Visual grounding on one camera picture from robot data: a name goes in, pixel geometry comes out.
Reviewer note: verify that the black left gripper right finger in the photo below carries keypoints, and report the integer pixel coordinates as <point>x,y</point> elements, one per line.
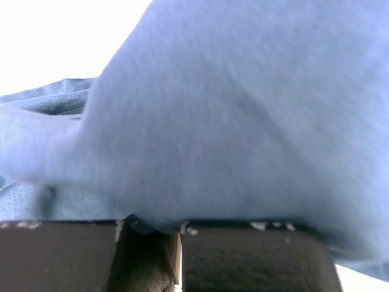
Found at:
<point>258,256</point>

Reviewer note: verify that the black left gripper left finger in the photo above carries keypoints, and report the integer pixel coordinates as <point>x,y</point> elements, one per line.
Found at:
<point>86,256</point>

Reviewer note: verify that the blue letter-print pillowcase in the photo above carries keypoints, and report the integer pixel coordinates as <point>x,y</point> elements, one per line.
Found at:
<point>259,111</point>

